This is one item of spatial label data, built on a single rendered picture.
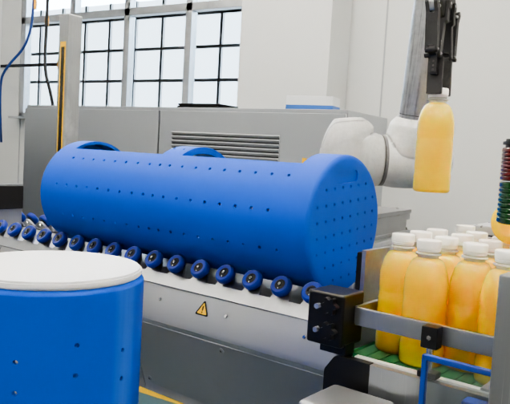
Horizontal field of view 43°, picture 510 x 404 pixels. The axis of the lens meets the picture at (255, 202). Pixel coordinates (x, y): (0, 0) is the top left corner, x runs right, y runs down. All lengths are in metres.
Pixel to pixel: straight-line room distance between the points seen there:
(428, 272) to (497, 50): 3.11
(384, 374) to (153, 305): 0.65
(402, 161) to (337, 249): 0.66
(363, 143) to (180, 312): 0.76
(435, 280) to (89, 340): 0.53
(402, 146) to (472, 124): 2.16
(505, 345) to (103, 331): 0.53
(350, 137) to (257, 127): 1.31
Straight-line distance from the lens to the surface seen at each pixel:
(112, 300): 0.95
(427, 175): 1.29
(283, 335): 1.31
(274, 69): 4.27
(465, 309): 1.08
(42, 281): 0.93
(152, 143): 3.54
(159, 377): 1.64
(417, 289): 1.07
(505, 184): 0.81
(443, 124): 1.30
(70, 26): 2.57
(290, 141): 3.06
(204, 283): 1.45
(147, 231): 1.54
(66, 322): 0.93
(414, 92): 1.94
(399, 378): 1.08
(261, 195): 1.30
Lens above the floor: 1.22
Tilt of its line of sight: 4 degrees down
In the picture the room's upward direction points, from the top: 3 degrees clockwise
